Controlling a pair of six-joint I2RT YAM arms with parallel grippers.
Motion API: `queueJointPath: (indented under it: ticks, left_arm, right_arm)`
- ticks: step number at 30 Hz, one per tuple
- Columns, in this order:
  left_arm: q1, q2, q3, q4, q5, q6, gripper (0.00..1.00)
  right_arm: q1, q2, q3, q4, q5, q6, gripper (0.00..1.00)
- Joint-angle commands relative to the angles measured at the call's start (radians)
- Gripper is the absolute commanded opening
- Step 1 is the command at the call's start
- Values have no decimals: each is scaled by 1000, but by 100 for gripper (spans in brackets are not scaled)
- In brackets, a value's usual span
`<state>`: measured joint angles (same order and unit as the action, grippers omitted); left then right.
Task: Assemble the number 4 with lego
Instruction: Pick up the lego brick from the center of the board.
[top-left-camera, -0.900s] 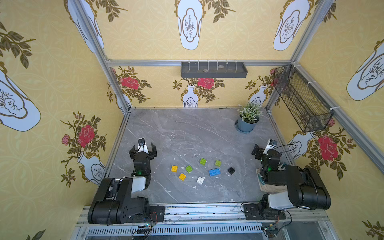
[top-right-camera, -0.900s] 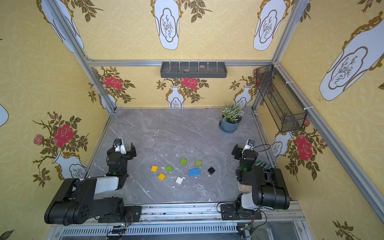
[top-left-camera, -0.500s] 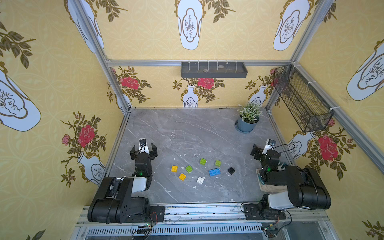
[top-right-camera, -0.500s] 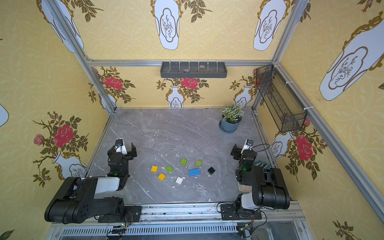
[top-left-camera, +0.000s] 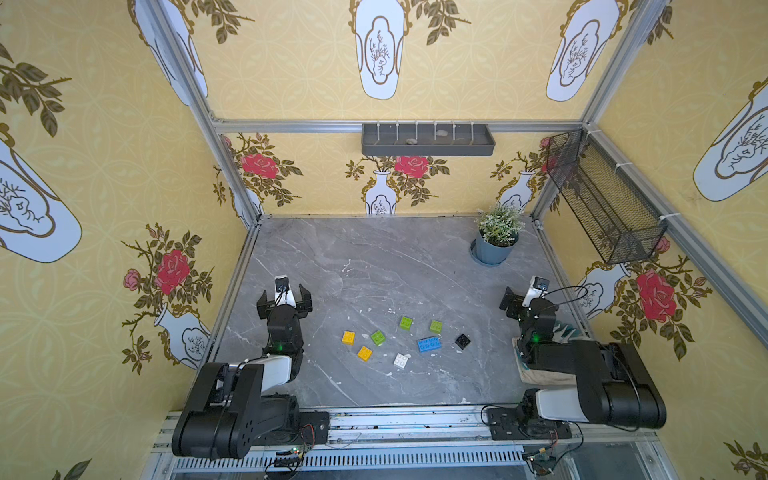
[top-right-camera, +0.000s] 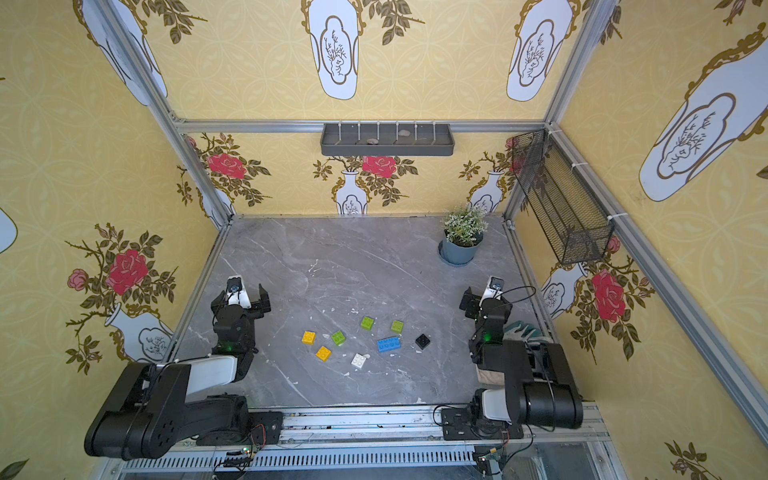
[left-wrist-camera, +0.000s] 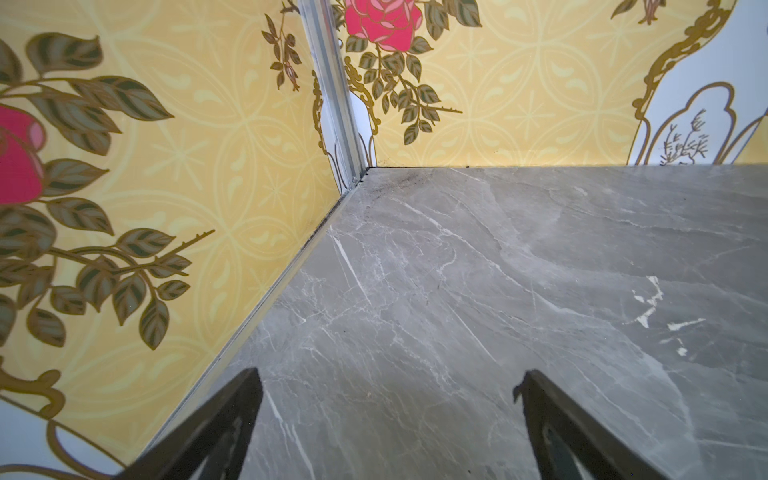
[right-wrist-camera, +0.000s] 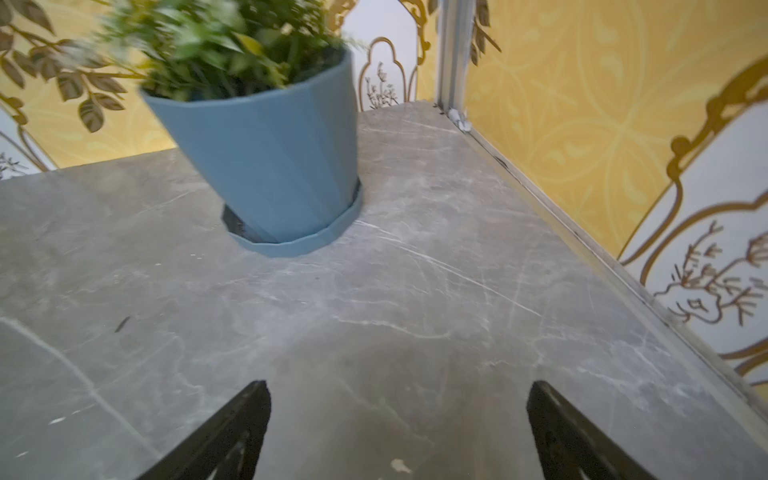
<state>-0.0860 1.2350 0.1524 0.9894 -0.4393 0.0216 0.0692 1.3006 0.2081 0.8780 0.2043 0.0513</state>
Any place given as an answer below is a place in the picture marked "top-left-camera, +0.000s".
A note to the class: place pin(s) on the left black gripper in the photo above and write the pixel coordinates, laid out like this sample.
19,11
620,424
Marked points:
282,308

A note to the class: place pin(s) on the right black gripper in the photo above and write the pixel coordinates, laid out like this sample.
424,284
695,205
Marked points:
527,308

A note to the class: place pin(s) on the yellow lego brick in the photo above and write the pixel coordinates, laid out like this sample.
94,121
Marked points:
348,338
364,354

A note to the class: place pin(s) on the black lego brick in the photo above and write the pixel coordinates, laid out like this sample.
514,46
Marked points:
462,341

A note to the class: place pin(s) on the blue long lego brick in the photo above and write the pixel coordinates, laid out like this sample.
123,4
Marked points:
429,344

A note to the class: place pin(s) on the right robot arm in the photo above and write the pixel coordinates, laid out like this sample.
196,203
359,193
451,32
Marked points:
612,385

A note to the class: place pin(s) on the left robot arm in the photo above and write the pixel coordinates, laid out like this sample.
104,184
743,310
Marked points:
228,409

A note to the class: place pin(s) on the white lego brick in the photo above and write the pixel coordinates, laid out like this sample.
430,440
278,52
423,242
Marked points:
401,360

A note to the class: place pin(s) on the potted plant blue pot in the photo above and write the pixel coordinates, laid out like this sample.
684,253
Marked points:
498,231

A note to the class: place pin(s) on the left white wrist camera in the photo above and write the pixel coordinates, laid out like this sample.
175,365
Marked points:
283,292

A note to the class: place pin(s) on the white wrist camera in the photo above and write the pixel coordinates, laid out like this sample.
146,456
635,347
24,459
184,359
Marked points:
538,287
283,292

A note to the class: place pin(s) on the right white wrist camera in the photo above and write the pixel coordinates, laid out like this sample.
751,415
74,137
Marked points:
538,287

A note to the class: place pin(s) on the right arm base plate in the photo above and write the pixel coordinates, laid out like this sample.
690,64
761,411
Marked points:
516,423

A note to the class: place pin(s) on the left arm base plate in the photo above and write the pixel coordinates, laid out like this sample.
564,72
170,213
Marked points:
306,427

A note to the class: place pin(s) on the black wire mesh basket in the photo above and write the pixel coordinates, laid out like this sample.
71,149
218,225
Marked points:
620,221

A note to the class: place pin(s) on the aluminium front rail frame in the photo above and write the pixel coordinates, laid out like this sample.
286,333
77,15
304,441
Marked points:
417,439

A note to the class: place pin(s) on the grey wall shelf tray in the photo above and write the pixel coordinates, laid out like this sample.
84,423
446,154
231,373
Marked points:
421,138

